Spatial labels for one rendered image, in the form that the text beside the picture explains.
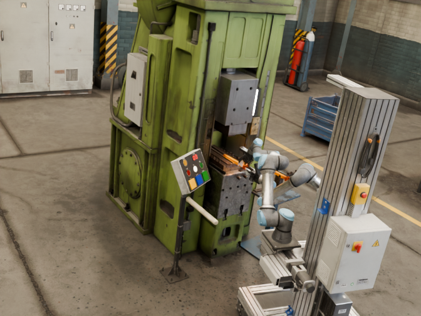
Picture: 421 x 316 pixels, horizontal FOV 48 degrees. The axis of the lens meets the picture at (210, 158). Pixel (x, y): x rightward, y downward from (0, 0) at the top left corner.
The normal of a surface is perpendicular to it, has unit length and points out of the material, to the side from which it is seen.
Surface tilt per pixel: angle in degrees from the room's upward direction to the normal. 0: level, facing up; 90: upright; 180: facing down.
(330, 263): 90
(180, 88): 89
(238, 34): 90
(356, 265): 90
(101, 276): 0
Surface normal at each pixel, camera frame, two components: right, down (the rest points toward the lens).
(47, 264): 0.12, -0.91
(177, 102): -0.81, 0.12
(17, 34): 0.58, 0.39
